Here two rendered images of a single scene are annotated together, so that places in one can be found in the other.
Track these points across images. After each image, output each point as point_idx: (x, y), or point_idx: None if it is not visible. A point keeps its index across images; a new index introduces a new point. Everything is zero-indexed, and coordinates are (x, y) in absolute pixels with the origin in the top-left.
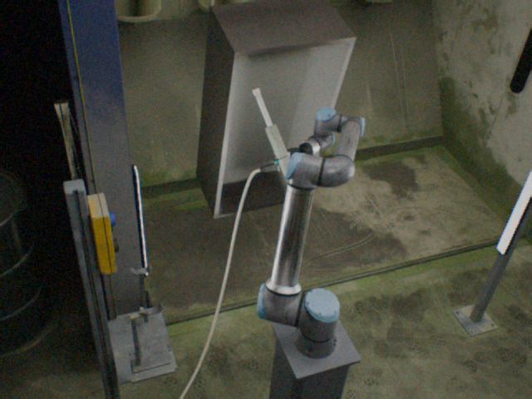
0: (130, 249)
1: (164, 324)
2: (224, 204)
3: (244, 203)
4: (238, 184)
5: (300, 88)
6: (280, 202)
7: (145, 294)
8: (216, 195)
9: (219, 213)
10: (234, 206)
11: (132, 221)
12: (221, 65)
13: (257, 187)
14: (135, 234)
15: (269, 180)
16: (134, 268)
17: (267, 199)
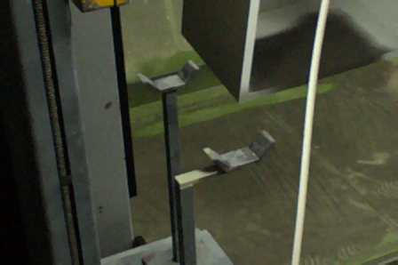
0: (99, 112)
1: (230, 262)
2: (252, 76)
3: (294, 70)
4: (272, 41)
5: None
6: (367, 60)
7: (179, 165)
8: (245, 39)
9: (248, 92)
10: (275, 77)
11: (100, 24)
12: None
13: (310, 42)
14: (109, 66)
15: (330, 28)
16: (107, 168)
17: (337, 59)
